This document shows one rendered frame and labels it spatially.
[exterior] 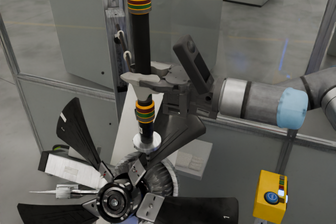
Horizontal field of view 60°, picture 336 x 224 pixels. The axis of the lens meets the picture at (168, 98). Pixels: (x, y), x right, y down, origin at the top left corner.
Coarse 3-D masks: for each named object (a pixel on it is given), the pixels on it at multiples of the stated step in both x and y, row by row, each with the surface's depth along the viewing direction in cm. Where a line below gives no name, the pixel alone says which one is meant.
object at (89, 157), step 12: (72, 108) 94; (60, 120) 101; (72, 120) 96; (84, 120) 92; (60, 132) 104; (72, 132) 98; (84, 132) 92; (72, 144) 102; (84, 144) 94; (84, 156) 100; (96, 156) 91; (96, 168) 97
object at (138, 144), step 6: (138, 126) 74; (138, 132) 75; (156, 132) 75; (138, 138) 73; (156, 138) 73; (138, 144) 71; (144, 144) 71; (150, 144) 71; (156, 144) 71; (138, 150) 71; (144, 150) 70; (150, 150) 71
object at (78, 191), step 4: (40, 192) 108; (44, 192) 108; (48, 192) 107; (52, 192) 106; (72, 192) 104; (76, 192) 103; (80, 192) 103; (84, 192) 103; (88, 192) 102; (92, 192) 102; (96, 192) 102
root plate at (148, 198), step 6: (144, 198) 91; (150, 198) 91; (156, 198) 91; (162, 198) 91; (144, 204) 90; (156, 204) 90; (138, 210) 88; (144, 210) 88; (150, 210) 88; (156, 210) 88; (138, 216) 86; (144, 216) 86; (150, 216) 86
